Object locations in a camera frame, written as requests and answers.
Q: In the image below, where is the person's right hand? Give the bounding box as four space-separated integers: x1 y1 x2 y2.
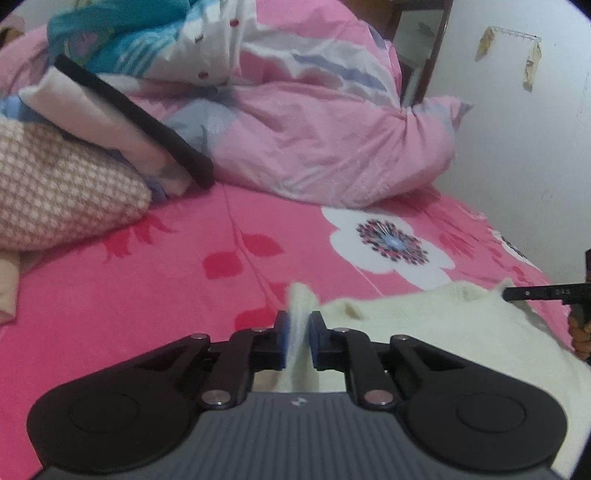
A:
568 314 591 361

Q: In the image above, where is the pink patterned duvet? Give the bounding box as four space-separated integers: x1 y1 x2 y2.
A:
1 1 469 208

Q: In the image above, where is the dark wooden door frame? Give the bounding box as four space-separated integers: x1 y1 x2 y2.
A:
344 0 454 106

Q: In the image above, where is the pink floral bed blanket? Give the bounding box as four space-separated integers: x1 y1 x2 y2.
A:
1 184 546 479

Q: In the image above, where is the cream white fleece sweater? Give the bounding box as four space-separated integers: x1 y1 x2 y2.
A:
253 280 590 478

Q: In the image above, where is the black folded garment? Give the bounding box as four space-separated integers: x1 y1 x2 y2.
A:
54 54 214 190

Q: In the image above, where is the stack of folded clothes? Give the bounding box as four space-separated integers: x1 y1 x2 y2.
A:
1 68 191 322

